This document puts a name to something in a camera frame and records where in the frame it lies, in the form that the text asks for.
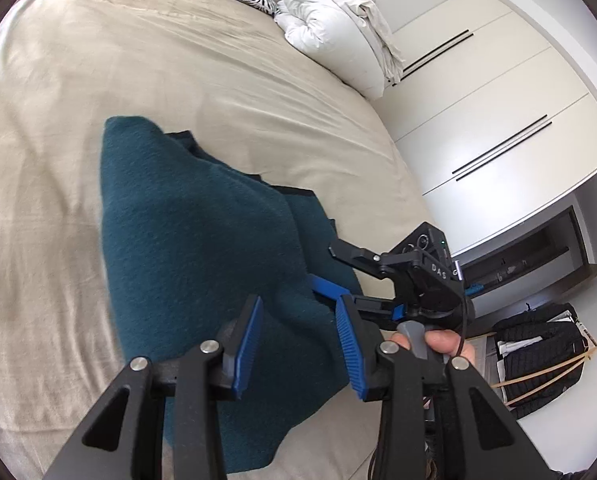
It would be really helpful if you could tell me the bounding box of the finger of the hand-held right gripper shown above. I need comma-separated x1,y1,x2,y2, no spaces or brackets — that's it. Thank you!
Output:
308,273,410,322
328,239,395,282

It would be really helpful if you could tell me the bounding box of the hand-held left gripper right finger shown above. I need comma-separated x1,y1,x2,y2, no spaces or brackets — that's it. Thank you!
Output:
335,294,555,480

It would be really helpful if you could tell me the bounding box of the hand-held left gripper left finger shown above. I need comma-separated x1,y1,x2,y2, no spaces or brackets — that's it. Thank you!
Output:
41,294,265,480

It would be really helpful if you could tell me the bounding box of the teal knit garment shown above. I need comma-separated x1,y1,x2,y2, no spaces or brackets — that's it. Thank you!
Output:
100,116,365,478

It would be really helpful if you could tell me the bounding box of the basket with dark clothes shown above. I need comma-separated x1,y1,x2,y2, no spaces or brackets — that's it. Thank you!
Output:
493,302,597,420

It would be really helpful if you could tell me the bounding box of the person's right hand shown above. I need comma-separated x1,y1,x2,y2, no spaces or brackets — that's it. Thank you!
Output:
396,329,477,367

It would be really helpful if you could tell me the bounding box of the dark wooden shelf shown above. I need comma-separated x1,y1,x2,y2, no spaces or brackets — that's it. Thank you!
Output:
453,207,597,302

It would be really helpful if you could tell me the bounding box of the light wooden rack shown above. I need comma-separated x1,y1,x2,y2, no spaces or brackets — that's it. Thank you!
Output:
471,329,597,407

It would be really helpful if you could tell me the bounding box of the white wardrobe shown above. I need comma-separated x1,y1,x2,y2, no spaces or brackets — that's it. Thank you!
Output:
373,0,597,257

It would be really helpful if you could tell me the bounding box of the white folded duvet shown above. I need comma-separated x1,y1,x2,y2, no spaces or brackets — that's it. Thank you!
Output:
274,0,405,100

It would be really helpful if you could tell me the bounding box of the bed with beige sheet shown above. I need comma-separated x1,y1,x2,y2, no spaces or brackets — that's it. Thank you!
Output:
0,0,447,480

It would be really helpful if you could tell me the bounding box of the black wardrobe handle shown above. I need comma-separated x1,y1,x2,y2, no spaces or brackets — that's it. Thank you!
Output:
451,114,555,182
391,29,475,87

